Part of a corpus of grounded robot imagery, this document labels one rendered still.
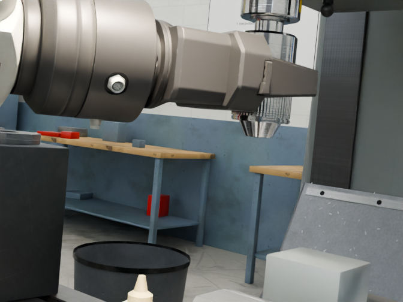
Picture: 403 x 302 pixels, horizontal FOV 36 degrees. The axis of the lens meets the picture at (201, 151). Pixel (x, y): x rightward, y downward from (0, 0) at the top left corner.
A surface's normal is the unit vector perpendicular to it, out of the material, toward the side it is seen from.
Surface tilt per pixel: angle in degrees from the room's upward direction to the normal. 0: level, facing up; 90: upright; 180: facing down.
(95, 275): 94
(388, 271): 63
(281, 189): 90
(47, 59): 99
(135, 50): 85
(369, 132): 90
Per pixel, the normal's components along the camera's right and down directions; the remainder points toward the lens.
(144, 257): -0.11, -0.02
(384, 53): -0.63, -0.02
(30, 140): 0.82, 0.11
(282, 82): 0.43, 0.09
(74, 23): 0.45, -0.27
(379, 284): -0.53, -0.47
